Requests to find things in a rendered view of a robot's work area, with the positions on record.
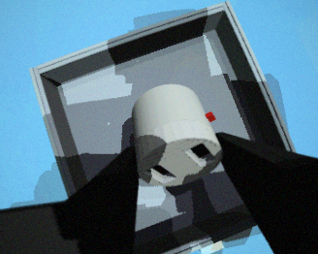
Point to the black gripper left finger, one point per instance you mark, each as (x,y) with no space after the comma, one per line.
(98,219)

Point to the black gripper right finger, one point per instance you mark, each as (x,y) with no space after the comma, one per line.
(280,190)

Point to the grey square tray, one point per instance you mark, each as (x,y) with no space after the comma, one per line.
(86,99)

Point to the white cylinder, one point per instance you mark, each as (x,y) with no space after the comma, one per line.
(174,141)

